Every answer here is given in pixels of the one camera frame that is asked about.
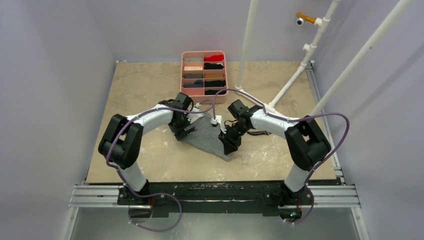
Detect grey striped underwear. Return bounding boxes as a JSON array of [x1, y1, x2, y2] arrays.
[[182, 112, 231, 162]]

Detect black underwear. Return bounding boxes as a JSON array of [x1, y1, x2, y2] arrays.
[[204, 89, 227, 96]]

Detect pink divided organizer tray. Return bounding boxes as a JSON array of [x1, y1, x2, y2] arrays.
[[179, 50, 229, 103]]

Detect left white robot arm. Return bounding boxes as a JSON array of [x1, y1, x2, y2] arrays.
[[98, 92, 196, 205]]

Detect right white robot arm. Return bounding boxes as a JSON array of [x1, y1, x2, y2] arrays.
[[218, 100, 331, 204]]

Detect navy rolled garment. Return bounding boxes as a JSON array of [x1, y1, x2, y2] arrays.
[[182, 79, 204, 89]]

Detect dark grey rolled garment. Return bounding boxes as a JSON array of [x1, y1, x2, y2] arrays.
[[183, 73, 204, 79]]

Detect beige rolled garment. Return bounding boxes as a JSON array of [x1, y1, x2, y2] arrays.
[[183, 66, 204, 71]]

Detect black rolled garment lower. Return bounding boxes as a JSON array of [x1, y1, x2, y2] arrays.
[[204, 80, 227, 88]]

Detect black rolled garment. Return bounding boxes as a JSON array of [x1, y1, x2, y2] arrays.
[[203, 62, 225, 70], [204, 80, 227, 88]]

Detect black rolled garment upper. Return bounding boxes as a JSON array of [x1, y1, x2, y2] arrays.
[[203, 62, 225, 70]]

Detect red rolled garment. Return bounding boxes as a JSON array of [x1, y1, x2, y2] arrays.
[[204, 54, 225, 62]]

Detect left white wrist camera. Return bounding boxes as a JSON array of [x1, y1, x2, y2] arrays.
[[187, 102, 204, 123]]

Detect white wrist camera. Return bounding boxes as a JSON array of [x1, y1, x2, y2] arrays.
[[187, 102, 204, 123], [210, 115, 227, 134]]

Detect black handled pliers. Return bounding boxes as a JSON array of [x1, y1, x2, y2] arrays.
[[247, 130, 271, 136]]

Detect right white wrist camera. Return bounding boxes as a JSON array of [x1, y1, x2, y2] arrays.
[[210, 115, 227, 134]]

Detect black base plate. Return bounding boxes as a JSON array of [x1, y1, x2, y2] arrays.
[[117, 180, 314, 221]]

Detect aluminium rail frame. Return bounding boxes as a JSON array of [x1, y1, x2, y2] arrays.
[[61, 60, 370, 240]]

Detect orange mounted camera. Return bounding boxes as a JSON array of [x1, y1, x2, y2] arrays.
[[296, 12, 317, 26]]

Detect white pvc pipe frame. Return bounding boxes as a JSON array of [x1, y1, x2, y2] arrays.
[[235, 0, 412, 115]]

